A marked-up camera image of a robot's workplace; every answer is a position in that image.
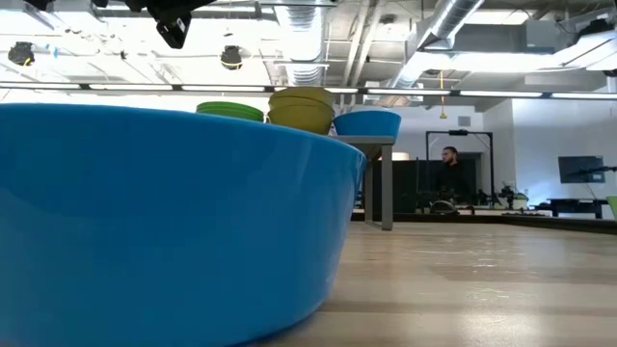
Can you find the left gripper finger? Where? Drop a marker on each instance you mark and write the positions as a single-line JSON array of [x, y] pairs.
[[174, 33]]

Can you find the yellow bowl stack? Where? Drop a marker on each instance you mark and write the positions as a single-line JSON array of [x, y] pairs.
[[301, 120]]

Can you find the large blue plastic bowl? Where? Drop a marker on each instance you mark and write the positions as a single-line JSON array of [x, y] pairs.
[[169, 231]]

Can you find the blue plastic mini bowl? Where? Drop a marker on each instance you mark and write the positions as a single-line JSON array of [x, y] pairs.
[[367, 125]]

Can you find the long ceiling light strip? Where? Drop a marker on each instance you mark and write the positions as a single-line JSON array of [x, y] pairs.
[[130, 87]]

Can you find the black ceiling dome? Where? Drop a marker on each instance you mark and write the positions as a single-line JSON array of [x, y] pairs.
[[21, 53]]

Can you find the small grey metal table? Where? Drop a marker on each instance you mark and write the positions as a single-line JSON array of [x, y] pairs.
[[385, 183]]

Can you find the yellow hanging pendant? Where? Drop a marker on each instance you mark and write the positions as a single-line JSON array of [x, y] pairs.
[[442, 114]]

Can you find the black partition panel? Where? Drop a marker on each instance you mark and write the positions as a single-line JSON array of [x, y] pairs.
[[410, 185]]

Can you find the person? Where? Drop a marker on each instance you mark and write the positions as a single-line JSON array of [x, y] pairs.
[[452, 178]]

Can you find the potted plant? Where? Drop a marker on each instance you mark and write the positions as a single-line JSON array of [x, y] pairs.
[[519, 196]]

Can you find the black low table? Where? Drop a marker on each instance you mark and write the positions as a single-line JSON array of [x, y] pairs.
[[573, 201]]

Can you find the corrugated silver air duct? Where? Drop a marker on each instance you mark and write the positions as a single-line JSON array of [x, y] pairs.
[[303, 38]]

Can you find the smooth silver air duct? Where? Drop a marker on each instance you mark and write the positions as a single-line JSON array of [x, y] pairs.
[[453, 17]]

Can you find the black gantry frame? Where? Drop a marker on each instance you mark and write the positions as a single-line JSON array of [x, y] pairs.
[[458, 132]]

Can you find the grey wall vent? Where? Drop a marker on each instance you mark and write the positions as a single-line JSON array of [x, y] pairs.
[[464, 121]]

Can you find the grey rectangular air duct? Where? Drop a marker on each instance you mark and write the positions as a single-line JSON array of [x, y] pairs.
[[501, 36]]

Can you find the wall television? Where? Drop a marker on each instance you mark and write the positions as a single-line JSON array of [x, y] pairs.
[[581, 169]]

